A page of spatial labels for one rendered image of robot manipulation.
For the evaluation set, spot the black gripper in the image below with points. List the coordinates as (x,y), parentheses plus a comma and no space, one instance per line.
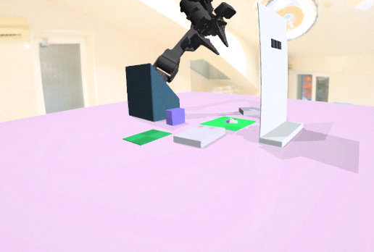
(202,23)

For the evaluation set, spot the grey flat panel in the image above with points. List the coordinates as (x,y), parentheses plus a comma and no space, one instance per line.
(274,130)

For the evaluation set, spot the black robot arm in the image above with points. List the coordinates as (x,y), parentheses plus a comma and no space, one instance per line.
(170,59)

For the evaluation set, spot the white flat rectangular block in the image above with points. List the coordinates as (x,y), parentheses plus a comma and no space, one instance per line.
(198,136)
(246,111)

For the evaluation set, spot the small purple cube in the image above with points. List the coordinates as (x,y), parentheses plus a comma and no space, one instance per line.
(175,116)

